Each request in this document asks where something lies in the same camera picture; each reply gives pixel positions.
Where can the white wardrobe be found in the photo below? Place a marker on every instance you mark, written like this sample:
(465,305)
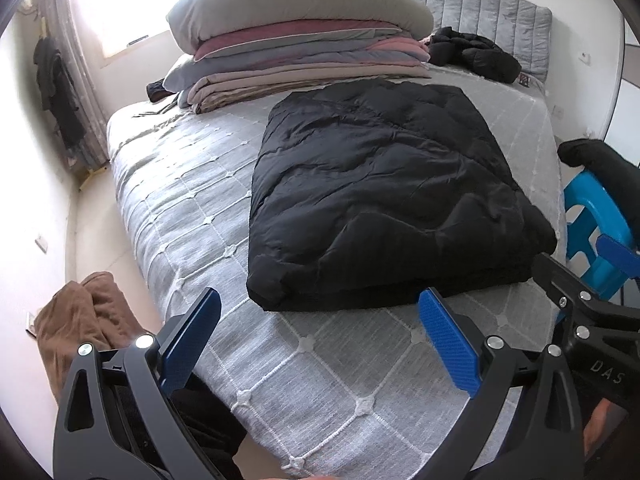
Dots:
(631,110)

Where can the stack of folded blankets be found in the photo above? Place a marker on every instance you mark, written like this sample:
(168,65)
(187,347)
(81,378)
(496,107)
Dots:
(210,72)

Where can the hanging dark clothes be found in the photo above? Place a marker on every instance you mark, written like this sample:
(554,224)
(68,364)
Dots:
(55,90)

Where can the brown cloth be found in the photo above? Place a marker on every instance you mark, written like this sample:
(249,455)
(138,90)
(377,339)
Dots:
(85,310)

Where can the maroon folded quilt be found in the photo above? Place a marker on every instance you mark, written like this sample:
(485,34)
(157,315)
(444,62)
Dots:
(280,35)

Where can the bed with grey quilted bedspread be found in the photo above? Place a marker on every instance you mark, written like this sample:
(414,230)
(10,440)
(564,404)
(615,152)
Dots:
(200,200)

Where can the blue plastic stool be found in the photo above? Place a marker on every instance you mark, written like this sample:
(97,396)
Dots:
(595,210)

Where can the large black puffer jacket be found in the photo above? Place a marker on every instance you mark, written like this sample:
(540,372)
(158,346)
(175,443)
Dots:
(390,185)

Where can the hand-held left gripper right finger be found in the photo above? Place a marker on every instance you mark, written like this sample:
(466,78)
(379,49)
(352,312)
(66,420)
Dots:
(447,342)

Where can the window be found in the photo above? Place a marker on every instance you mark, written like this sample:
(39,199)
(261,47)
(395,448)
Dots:
(125,10)

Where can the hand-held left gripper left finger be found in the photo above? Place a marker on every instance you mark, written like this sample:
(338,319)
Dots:
(190,340)

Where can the small patterned packet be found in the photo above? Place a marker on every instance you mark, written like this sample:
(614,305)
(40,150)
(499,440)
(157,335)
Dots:
(525,79)

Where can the grey padded headboard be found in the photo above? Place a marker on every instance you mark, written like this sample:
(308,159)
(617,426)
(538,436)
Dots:
(500,25)

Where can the black garment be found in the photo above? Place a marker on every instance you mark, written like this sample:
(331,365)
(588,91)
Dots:
(600,157)

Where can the person's black trousers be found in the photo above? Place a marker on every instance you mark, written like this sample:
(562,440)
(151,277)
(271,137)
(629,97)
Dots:
(210,430)

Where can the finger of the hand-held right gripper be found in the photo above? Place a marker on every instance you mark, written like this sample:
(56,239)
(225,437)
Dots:
(617,257)
(555,280)

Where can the beige folded quilt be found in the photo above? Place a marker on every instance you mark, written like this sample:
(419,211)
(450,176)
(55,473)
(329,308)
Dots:
(240,90)

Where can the pink folded blanket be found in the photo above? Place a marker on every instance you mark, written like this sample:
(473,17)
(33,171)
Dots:
(400,47)

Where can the crumpled black puffer jacket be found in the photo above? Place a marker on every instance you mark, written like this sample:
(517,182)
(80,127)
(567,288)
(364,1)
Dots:
(480,57)

